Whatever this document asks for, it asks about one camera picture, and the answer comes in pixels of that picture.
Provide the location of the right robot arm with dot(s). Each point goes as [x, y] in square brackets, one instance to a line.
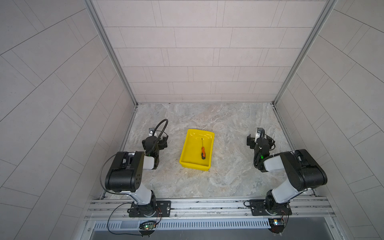
[303, 173]

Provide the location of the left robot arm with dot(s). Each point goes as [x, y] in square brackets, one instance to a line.
[125, 177]

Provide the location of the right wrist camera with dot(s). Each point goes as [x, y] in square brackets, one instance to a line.
[260, 133]

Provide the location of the aluminium corner post right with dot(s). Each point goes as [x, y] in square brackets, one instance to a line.
[324, 14]

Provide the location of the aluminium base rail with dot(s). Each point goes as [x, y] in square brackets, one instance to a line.
[212, 208]

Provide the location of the aluminium corner post left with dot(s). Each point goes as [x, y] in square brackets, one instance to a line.
[107, 44]

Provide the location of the right controller board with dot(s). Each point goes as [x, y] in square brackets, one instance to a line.
[277, 226]

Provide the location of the aluminium corner post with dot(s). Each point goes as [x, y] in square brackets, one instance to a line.
[324, 14]
[107, 44]

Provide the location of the yellow plastic bin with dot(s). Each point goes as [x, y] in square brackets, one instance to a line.
[191, 153]

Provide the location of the orange handled screwdriver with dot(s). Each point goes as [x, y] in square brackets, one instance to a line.
[203, 153]

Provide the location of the left controller board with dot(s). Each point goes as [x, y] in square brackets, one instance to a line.
[148, 225]

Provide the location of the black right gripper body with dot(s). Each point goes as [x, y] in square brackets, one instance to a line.
[252, 144]

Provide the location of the controller board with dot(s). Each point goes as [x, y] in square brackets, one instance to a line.
[148, 225]
[277, 226]

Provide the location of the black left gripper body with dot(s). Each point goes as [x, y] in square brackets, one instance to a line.
[160, 145]

